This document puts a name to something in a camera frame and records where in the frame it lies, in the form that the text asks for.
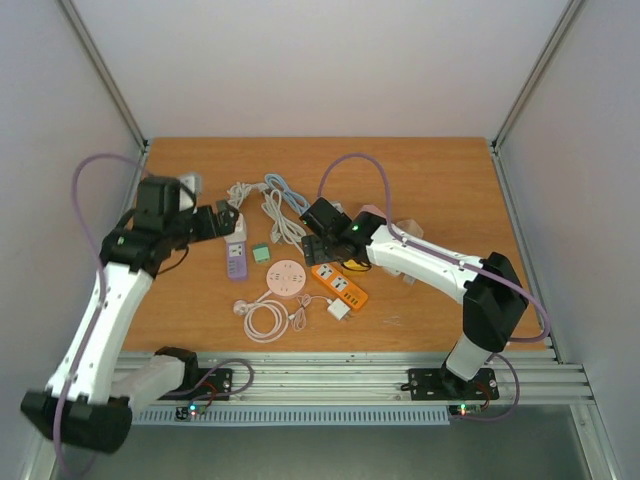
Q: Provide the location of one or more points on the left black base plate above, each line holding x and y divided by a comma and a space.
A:
216, 386

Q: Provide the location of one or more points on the white cube socket with flower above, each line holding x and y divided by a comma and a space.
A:
240, 233

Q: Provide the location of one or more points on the purple power strip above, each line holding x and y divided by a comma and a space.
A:
236, 261

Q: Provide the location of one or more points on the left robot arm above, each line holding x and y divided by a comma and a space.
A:
82, 405

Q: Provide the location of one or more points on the pink cube socket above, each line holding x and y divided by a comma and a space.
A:
370, 208

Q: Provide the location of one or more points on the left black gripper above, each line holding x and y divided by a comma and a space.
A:
227, 225

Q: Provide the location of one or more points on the beige cube socket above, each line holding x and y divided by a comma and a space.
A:
410, 227

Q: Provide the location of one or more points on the white USB charger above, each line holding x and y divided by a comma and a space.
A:
339, 310

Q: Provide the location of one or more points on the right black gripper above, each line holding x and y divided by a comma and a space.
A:
320, 248

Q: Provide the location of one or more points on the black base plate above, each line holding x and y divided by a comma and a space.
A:
438, 384
216, 386

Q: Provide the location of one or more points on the yellow cube socket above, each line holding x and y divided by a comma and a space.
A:
353, 267

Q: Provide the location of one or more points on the small white grey adapter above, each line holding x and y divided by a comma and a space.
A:
409, 280

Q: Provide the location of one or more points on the pink round power socket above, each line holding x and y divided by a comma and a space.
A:
286, 279

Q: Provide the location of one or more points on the aluminium rail frame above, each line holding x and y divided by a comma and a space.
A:
362, 102

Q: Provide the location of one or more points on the orange power strip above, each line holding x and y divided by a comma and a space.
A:
345, 289

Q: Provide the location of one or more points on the green plug adapter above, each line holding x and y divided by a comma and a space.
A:
261, 253

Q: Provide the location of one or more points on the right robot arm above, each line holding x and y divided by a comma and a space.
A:
488, 289

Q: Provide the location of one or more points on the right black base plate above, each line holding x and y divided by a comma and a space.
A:
438, 384

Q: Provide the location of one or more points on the blue slotted cable duct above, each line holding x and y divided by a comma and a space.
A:
287, 416

